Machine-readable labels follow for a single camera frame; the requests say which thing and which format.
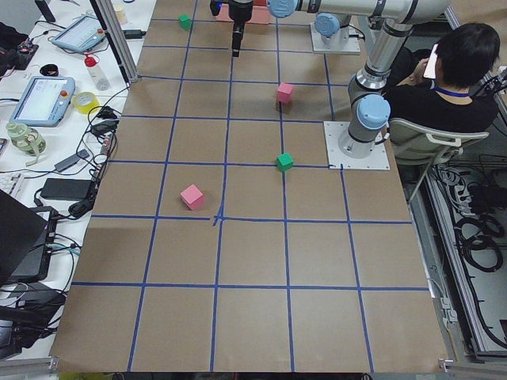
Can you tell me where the far teach pendant tablet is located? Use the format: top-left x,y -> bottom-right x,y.
51,15 -> 105,53

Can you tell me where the teach pendant tablet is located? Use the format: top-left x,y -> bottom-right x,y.
51,15 -> 105,53
10,76 -> 75,127

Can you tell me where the yellow tape roll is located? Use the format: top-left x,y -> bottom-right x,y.
72,92 -> 101,115

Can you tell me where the grey office chair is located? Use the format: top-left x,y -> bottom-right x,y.
388,118 -> 489,203

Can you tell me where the smartphone in pink case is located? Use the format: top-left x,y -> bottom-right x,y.
423,44 -> 438,79

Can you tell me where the seated person in black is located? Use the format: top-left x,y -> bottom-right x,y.
383,23 -> 501,133

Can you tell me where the black power adapter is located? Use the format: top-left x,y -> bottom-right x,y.
40,178 -> 92,201

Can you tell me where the pink plastic bin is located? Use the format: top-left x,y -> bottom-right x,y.
210,0 -> 271,25

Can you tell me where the red cap squeeze bottle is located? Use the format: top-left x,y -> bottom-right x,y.
84,54 -> 110,91

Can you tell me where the pink cube near base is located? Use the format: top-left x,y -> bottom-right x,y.
276,82 -> 294,104

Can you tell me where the green cube near base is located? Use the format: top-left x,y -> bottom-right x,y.
276,152 -> 294,172

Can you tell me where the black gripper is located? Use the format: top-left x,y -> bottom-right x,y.
228,0 -> 254,58

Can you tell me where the black laptop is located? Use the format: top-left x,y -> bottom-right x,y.
1,192 -> 57,286

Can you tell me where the aluminium frame post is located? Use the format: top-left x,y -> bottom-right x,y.
90,0 -> 139,85

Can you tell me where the near teach pendant tablet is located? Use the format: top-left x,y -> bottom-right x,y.
10,76 -> 75,127

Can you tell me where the green cube far corner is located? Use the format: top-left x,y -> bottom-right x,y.
178,13 -> 193,30

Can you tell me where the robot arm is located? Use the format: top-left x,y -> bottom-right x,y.
314,13 -> 352,47
266,1 -> 450,158

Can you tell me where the black round dish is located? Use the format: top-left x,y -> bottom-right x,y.
40,63 -> 59,77

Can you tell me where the pink cube far side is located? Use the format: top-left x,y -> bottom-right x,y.
180,184 -> 205,211

